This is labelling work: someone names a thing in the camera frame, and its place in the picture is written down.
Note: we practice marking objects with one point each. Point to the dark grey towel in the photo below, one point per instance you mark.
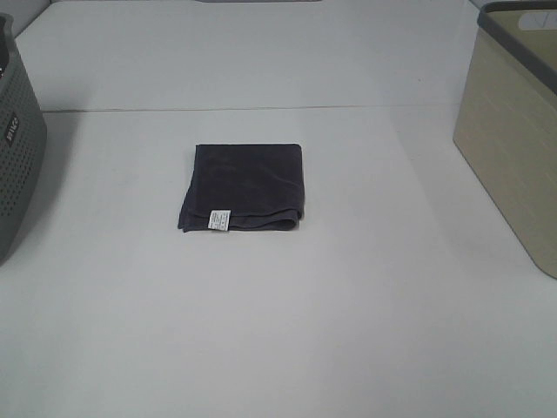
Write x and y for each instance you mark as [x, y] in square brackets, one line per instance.
[261, 184]

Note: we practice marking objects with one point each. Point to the white towel care label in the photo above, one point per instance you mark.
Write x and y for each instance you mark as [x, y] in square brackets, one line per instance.
[219, 220]

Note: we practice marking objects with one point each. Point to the grey perforated plastic basket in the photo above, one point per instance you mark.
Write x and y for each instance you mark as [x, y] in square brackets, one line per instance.
[23, 138]

